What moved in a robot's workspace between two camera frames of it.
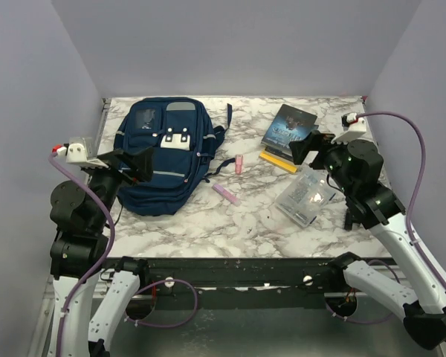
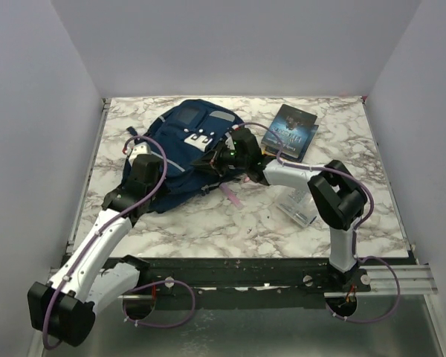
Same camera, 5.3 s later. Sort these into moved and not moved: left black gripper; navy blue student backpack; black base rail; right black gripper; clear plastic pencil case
Moved: navy blue student backpack; right black gripper; left black gripper
Not moved: clear plastic pencil case; black base rail
